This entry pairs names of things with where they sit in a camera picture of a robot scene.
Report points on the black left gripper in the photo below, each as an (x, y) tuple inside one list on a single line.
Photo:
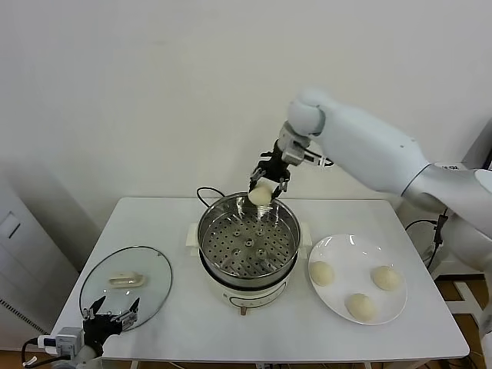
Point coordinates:
[(98, 328)]

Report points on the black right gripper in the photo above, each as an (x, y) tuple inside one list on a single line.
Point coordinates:
[(274, 164)]

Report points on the white steamed baozi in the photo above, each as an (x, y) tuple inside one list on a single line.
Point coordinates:
[(385, 277), (360, 306), (259, 194), (322, 273)]

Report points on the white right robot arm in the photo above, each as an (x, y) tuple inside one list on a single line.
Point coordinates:
[(365, 146)]

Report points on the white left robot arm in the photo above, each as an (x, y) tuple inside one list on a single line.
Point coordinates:
[(82, 357)]

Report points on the perforated steel steamer basket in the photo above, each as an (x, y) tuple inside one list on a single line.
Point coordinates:
[(250, 246)]

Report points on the white cabinet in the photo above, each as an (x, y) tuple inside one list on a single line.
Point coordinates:
[(23, 269)]

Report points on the cream electric cooker pot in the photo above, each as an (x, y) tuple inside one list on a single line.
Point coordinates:
[(250, 296)]

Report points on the white round plate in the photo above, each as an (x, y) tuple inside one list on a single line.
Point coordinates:
[(357, 265)]

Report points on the grey computer monitor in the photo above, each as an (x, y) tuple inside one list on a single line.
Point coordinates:
[(480, 142)]

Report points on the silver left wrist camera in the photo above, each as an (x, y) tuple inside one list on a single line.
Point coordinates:
[(67, 338)]

